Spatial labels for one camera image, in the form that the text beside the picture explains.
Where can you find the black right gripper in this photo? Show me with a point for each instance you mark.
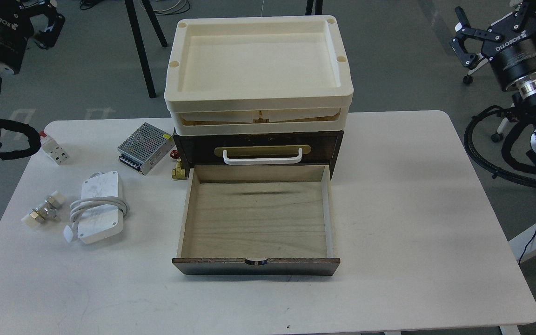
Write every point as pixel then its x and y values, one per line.
pixel 519 53

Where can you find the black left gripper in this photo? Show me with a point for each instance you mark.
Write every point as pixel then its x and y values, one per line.
pixel 15 29

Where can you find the white charger with cable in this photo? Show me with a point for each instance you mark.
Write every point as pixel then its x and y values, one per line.
pixel 100 211

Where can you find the dark wooden cabinet body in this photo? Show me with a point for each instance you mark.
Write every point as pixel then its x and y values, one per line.
pixel 318 148

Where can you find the white terminal block connector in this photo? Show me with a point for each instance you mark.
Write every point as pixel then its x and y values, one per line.
pixel 52 149

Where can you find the metal mesh power supply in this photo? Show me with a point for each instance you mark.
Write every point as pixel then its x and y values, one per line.
pixel 145 148

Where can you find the cream plastic stacked tray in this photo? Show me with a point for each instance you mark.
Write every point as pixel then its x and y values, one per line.
pixel 258 75

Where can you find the open wooden drawer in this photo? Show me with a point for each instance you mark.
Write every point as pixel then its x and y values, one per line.
pixel 257 220

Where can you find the brass valve red handle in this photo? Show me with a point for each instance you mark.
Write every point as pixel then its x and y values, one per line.
pixel 177 173

